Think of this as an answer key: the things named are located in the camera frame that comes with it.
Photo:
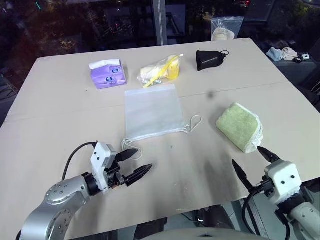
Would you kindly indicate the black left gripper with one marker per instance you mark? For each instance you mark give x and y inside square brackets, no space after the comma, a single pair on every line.
[116,176]

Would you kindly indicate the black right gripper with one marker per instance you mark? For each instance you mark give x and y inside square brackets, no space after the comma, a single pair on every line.
[265,186]

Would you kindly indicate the green microfiber cloth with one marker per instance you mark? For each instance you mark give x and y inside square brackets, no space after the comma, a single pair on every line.
[237,125]

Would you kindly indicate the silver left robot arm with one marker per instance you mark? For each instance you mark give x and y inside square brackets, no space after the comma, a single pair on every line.
[57,200]

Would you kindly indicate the clear bag with yellow items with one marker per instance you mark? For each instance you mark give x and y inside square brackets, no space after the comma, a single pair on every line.
[160,71]

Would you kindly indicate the clear zip bag cream item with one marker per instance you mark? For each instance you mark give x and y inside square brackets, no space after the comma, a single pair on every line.
[225,31]

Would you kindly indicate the purple tissue box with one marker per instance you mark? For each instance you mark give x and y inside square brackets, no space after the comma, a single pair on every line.
[107,76]

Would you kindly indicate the dark side table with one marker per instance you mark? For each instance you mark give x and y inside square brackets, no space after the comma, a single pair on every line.
[295,72]

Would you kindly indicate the light blue cloth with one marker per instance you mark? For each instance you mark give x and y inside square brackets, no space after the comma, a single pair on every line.
[274,54]

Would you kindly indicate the beige pink cloth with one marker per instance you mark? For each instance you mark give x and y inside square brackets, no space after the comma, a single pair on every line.
[290,53]

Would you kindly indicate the small black white device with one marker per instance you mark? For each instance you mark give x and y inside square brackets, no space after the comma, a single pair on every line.
[303,57]

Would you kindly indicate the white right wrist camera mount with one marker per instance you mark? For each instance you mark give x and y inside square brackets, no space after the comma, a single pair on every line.
[282,175]

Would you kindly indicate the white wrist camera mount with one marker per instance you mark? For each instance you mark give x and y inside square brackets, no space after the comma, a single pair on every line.
[282,175]
[98,160]

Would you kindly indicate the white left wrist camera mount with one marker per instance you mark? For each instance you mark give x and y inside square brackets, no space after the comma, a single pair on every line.
[98,160]

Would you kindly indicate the grey window frame post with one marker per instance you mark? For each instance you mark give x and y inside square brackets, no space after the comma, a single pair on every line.
[162,22]

